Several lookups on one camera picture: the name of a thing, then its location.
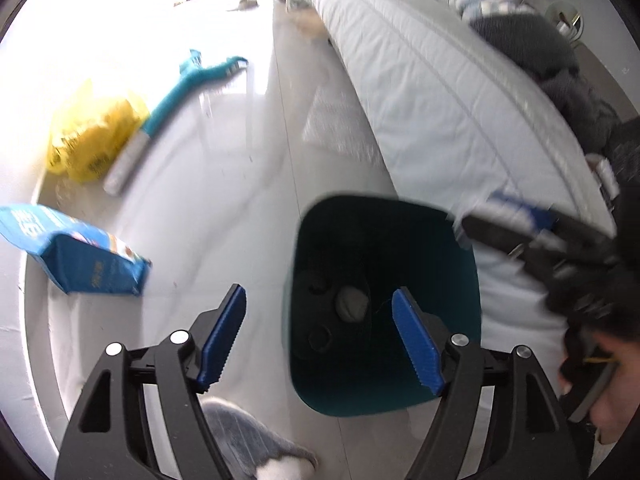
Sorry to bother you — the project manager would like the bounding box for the grey fluffy slipper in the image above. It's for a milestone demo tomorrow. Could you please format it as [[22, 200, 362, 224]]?
[[202, 399, 320, 480]]

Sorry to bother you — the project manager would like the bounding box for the bed with light sheet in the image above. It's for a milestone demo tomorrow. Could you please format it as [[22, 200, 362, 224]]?
[[285, 0, 618, 376]]

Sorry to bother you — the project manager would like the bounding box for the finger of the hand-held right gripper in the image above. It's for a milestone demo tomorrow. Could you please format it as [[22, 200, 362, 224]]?
[[456, 215, 551, 273], [487, 192, 617, 248]]

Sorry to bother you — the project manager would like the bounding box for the blue paper packet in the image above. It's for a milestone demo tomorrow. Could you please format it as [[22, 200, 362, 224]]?
[[0, 204, 152, 297]]

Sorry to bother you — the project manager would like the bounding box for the blue patterned blanket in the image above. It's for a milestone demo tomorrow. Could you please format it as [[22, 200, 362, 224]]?
[[435, 0, 533, 18]]

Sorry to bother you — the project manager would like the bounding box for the dark grey fleece blanket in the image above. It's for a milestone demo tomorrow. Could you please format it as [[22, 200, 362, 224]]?
[[470, 12, 626, 156]]

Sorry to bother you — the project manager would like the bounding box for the teal trash bin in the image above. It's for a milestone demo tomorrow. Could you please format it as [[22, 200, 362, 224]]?
[[281, 192, 483, 418]]

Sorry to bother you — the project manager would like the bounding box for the person's right hand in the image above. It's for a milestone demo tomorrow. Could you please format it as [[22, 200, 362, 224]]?
[[592, 332, 640, 448]]

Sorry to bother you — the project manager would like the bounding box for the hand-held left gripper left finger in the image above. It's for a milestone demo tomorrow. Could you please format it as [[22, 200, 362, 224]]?
[[54, 284, 249, 480]]

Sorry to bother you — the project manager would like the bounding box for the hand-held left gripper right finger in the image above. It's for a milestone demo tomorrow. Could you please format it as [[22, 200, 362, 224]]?
[[391, 287, 593, 480]]

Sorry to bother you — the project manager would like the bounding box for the crumpled grey tissue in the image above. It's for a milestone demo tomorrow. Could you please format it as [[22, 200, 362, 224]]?
[[334, 285, 370, 322]]

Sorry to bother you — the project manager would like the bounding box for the yellow plastic bag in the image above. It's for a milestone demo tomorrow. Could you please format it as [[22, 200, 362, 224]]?
[[46, 79, 151, 183]]

